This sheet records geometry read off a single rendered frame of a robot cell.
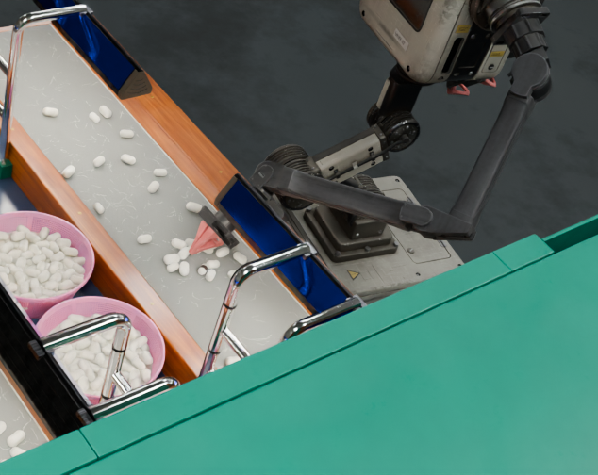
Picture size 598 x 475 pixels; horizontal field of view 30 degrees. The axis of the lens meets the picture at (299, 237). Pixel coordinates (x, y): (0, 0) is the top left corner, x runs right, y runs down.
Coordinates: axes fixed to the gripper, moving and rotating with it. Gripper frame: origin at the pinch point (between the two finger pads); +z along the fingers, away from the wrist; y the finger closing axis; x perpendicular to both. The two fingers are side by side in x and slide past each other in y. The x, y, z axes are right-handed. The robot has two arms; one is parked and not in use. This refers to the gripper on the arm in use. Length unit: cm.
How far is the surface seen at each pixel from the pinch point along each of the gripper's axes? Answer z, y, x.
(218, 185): -15.3, -15.8, 11.3
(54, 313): 29.4, 2.7, -23.2
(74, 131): 1.5, -48.4, -0.3
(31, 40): -6, -85, 5
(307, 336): -3, 92, -127
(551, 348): -20, 103, -113
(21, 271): 29.6, -11.7, -21.8
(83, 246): 16.9, -11.8, -13.2
